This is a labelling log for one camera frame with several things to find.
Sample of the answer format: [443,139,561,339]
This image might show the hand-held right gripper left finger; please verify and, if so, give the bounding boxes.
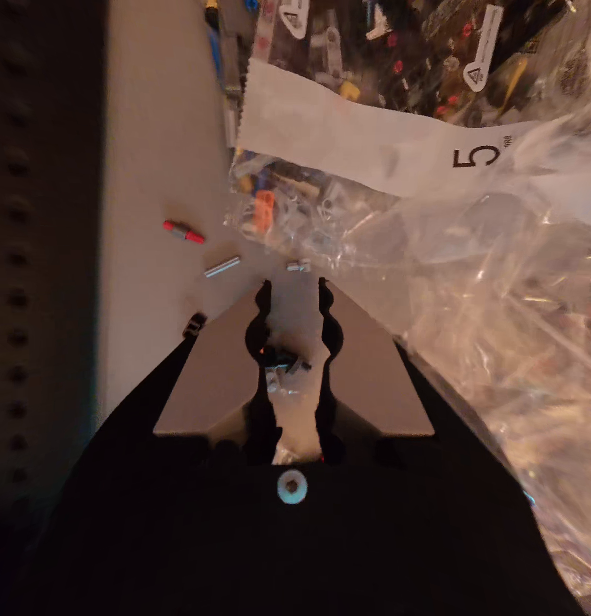
[152,280,283,464]

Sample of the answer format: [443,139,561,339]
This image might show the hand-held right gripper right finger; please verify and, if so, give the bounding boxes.
[318,277,436,464]

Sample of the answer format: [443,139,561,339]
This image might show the red grey lego pin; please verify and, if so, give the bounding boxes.
[162,219,206,245]

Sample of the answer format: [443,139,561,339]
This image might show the numbered clear plastic bag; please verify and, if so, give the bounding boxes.
[233,0,591,200]

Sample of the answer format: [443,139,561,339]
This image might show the scattered loose lego pieces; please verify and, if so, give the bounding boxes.
[181,255,314,395]

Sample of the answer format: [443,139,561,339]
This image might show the black perforated board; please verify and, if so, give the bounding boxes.
[0,0,107,525]

